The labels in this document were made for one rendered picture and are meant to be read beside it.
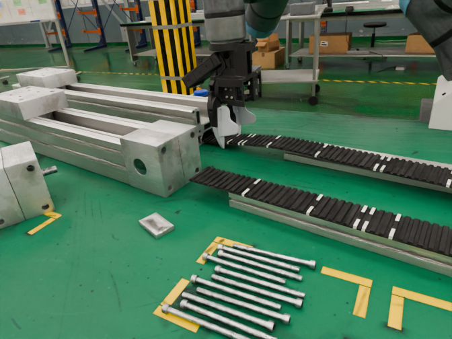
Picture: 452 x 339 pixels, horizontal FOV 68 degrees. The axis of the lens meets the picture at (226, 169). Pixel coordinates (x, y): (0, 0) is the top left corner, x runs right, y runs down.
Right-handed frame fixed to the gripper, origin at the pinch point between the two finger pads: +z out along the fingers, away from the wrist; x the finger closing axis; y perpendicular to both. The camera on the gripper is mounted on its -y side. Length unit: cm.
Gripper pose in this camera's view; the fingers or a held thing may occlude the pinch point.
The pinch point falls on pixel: (227, 137)
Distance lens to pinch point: 74.2
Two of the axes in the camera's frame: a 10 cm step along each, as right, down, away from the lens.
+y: 8.2, 1.9, -5.4
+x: 5.6, -4.3, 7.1
